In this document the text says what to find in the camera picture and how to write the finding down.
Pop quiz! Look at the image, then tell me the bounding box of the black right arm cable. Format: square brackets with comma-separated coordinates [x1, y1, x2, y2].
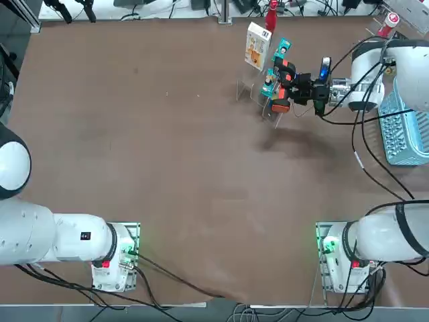
[314, 36, 416, 202]

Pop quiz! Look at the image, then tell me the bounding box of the black table cable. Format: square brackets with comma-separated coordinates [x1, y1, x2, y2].
[132, 251, 242, 303]

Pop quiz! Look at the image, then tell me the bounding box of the clear acrylic tiered shelf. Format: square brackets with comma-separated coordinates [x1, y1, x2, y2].
[236, 19, 302, 129]

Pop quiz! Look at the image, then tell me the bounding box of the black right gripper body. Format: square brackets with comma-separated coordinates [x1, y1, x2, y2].
[311, 81, 332, 104]

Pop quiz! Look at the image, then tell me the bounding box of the teal snack packet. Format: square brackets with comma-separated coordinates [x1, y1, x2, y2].
[270, 37, 293, 64]
[260, 68, 281, 99]

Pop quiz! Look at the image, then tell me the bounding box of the black cable bundle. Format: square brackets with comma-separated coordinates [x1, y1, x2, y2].
[15, 263, 175, 309]

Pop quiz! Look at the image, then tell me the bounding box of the black tripod stand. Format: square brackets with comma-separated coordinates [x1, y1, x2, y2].
[0, 42, 21, 117]

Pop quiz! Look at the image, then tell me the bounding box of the red Coca-Cola bottle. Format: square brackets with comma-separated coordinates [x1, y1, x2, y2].
[264, 0, 280, 34]

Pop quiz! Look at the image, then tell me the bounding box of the aluminium stand post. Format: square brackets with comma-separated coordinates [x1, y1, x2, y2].
[217, 0, 235, 25]

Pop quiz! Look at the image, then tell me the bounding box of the blue plastic shopping basket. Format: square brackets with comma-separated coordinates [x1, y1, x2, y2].
[378, 89, 429, 167]

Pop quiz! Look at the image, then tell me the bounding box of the black orange barcode scanner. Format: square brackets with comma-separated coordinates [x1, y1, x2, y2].
[270, 56, 298, 114]

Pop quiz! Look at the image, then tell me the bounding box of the red-lid cup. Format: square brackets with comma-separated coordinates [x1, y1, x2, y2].
[377, 12, 401, 38]

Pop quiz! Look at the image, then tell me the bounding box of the white orange cookie box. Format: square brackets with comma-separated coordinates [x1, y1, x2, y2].
[243, 21, 273, 72]

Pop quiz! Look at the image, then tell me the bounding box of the aluminium frame profile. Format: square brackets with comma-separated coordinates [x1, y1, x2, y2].
[9, 0, 42, 34]

